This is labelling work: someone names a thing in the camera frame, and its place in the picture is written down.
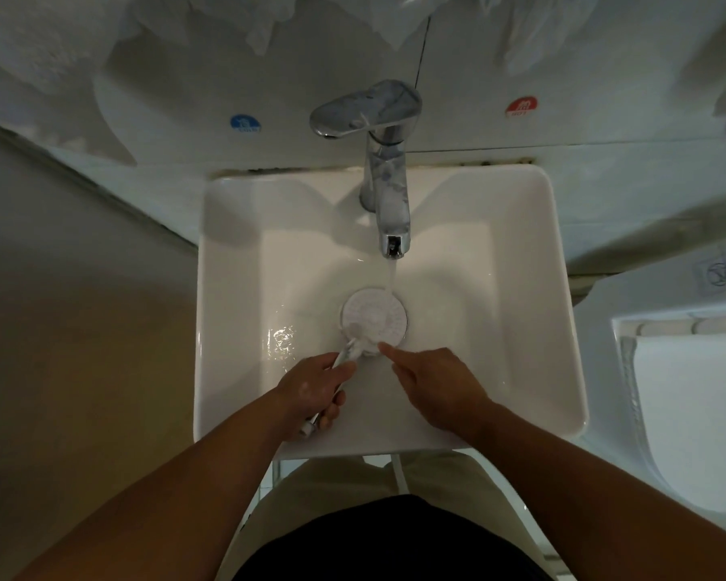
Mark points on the person's left hand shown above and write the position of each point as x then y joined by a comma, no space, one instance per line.
308,393

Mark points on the person's right hand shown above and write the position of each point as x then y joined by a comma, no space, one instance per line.
444,387

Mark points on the white ceramic sink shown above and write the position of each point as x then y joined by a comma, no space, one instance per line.
502,332

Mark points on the chrome shower head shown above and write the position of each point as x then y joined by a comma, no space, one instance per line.
375,317

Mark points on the chrome sink faucet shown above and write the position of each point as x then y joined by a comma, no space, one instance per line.
390,175

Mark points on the person's left forearm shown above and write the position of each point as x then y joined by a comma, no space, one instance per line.
157,502

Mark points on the person's right forearm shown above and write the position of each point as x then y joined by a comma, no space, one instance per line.
605,508

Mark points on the black shirt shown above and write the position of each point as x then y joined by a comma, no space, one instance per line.
393,541

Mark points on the white toilet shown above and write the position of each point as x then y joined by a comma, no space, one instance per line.
690,417

